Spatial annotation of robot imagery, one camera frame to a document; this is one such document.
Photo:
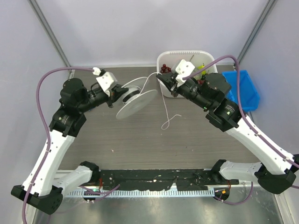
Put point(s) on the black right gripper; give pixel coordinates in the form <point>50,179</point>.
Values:
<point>169,80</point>

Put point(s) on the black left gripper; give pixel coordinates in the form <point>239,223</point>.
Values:
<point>115,94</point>

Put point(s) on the white perforated cable spool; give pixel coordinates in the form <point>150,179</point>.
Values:
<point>136,98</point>

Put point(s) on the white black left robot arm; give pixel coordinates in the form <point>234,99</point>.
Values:
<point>40,189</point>

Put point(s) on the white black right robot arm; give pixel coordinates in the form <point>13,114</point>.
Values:
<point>275,171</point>

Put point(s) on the dark red grape bunch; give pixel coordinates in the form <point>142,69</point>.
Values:
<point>165,69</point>

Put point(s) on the yellow green pear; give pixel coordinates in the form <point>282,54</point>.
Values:
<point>201,67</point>

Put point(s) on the white plastic fruit basket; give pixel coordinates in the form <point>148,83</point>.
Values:
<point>167,60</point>

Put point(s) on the blue plastic bin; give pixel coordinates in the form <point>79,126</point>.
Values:
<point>248,93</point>

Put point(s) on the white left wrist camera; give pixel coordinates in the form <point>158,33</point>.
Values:
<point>106,80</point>

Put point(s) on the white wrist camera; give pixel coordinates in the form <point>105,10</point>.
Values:
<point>183,67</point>
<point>106,80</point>

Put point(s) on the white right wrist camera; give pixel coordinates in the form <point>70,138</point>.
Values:
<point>183,67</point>

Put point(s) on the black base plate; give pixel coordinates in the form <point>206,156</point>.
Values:
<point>158,179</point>

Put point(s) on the white slotted cable duct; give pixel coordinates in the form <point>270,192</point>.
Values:
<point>172,192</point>

